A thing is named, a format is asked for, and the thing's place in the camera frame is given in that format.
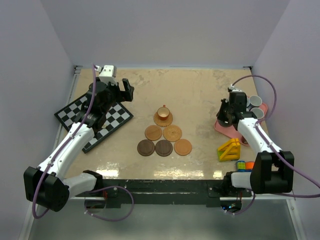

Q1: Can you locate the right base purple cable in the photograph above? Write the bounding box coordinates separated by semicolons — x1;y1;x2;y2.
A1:
223;191;256;216

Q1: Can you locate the grey white cup lower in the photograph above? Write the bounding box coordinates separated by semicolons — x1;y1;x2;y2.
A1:
250;107;265;120

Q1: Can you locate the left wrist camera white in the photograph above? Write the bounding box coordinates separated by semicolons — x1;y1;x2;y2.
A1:
94;65;118;85

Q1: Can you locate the dark brown wooden coaster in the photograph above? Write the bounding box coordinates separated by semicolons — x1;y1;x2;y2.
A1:
137;139;155;157

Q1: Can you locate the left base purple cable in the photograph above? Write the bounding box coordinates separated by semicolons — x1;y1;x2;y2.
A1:
83;184;135;222

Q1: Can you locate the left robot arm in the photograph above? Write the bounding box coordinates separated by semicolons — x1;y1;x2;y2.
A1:
23;77;135;212

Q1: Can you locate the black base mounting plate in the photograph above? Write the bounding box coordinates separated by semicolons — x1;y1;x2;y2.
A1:
73;177;253;209

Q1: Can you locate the yellow green wooden block toy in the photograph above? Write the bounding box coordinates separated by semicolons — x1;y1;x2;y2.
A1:
217;138;241;162

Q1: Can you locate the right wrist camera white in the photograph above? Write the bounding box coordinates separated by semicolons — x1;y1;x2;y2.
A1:
227;84;243;93

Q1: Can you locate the grey white cup upper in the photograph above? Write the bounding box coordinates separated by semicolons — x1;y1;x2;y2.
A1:
248;95;263;108

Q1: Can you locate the scalloped light cork coaster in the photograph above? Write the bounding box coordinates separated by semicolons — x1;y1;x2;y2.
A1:
153;112;173;127

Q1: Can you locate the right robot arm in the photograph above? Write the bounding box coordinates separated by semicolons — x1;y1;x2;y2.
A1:
216;90;294;197

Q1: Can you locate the light orange wooden coaster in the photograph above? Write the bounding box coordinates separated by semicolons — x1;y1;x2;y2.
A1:
174;139;192;156

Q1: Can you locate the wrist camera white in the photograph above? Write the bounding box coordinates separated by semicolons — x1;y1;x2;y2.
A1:
94;65;118;85
227;84;243;93

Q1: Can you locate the round light cork coaster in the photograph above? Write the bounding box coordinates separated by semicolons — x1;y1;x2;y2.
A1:
163;124;182;142

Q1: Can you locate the pink tray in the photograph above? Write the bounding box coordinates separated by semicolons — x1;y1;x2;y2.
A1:
213;96;268;147

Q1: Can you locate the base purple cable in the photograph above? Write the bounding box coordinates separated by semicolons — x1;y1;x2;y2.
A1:
83;184;135;222
223;191;256;216

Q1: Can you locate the orange blue toy car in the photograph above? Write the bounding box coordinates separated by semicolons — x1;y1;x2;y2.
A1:
235;160;255;172

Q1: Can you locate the black white chessboard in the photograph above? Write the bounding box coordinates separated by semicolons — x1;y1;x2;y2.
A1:
54;94;134;154

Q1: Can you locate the pink cup gold inside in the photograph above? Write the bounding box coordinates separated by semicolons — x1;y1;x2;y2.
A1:
156;105;171;121

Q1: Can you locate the grey white cup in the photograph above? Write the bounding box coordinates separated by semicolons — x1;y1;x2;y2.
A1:
250;107;265;120
248;95;263;108

